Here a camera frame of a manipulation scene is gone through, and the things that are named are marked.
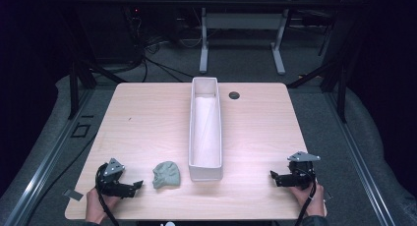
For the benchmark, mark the green cloth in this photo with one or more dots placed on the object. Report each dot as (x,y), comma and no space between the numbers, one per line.
(166,175)

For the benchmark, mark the white desk with metal legs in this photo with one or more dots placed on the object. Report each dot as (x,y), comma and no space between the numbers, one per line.
(244,21)

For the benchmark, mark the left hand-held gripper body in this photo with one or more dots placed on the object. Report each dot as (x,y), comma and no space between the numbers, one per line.
(111,178)

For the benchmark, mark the black tape square outline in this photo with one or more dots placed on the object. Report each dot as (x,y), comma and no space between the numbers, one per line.
(72,130)

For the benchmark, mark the long white box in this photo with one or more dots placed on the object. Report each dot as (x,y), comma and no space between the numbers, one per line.
(205,131)

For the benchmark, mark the grey tape strip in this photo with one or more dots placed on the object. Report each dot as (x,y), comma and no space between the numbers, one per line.
(73,195)

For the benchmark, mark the person's left hand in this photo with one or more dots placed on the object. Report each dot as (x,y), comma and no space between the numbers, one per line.
(98,204)

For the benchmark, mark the small white round object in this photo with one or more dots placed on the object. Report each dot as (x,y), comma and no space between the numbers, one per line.
(168,224)

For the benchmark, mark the person's right hand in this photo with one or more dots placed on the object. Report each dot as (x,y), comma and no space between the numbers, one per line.
(312,201)

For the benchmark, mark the black metal stand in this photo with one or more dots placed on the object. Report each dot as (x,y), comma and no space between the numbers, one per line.
(73,88)
(342,88)

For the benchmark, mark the dark round table grommet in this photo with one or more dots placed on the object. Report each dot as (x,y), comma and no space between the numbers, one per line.
(234,95)

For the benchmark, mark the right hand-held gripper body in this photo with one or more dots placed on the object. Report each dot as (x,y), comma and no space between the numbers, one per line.
(300,173)

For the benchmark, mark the grey metal floor rail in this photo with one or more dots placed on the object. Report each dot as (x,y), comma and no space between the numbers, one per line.
(49,157)
(359,160)

